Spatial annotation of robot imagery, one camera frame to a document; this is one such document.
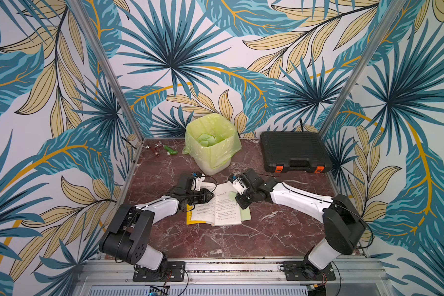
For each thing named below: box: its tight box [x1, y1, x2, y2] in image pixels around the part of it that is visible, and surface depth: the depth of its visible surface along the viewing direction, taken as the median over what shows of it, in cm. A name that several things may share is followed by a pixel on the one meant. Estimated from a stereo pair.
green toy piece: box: [163, 144, 179, 155], surface depth 113 cm
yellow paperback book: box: [186, 181, 242, 227], surface depth 87 cm
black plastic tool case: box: [260, 130, 333, 174], surface depth 106 cm
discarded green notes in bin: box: [197, 133, 221, 147], surface depth 105 cm
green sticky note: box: [239, 205, 251, 222], surface depth 89 cm
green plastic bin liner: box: [181, 113, 242, 169], surface depth 92 cm
